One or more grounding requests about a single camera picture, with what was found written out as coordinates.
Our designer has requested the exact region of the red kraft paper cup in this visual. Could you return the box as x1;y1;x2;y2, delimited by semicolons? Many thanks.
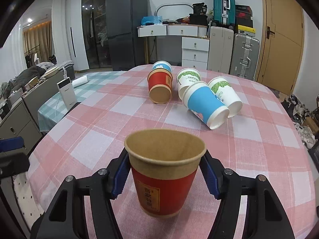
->
124;128;207;218

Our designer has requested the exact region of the blue white paper cup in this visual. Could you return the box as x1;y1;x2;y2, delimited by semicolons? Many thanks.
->
182;81;230;129

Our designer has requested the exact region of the white green paper cup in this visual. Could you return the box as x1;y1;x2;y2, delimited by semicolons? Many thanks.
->
176;68;201;99

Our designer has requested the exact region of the red paper cup lying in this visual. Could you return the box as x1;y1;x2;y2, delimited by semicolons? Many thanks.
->
147;68;172;104

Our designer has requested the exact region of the blue rabbit paper cup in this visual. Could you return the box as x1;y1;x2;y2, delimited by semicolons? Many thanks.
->
152;61;172;73

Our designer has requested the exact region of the grey cabinet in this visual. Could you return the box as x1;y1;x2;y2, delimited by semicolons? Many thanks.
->
1;71;63;155

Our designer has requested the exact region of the teal plaid tablecloth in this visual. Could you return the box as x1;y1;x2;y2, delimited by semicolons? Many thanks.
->
37;71;128;133

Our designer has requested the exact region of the pink plaid tablecloth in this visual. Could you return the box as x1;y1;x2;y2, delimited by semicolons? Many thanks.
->
27;65;317;238

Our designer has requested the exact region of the white power bank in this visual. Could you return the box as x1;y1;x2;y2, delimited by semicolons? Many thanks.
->
57;77;77;111

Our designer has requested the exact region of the white rolled paper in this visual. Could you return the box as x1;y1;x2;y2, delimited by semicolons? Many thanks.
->
72;75;88;87

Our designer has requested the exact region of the silver aluminium suitcase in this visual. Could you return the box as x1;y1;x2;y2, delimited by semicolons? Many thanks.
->
229;33;260;81

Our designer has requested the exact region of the beige suitcase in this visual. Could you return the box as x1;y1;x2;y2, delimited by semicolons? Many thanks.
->
207;26;234;74

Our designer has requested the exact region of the black refrigerator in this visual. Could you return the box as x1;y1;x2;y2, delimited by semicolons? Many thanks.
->
105;0;148;71

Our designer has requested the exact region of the white vanity desk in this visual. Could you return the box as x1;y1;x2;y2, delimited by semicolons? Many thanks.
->
137;24;209;70

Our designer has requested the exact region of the wooden door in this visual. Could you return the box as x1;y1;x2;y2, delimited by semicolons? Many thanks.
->
257;0;304;95

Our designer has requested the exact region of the yellow black box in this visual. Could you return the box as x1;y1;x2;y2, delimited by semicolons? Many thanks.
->
237;25;256;37

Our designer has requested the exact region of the blue plastic bag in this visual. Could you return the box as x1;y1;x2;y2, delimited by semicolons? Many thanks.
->
141;16;163;26

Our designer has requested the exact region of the teal suitcase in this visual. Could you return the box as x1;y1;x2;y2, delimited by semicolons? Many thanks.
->
213;0;236;30

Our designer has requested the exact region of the round mirror frame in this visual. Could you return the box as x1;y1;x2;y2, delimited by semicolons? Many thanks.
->
154;3;194;22

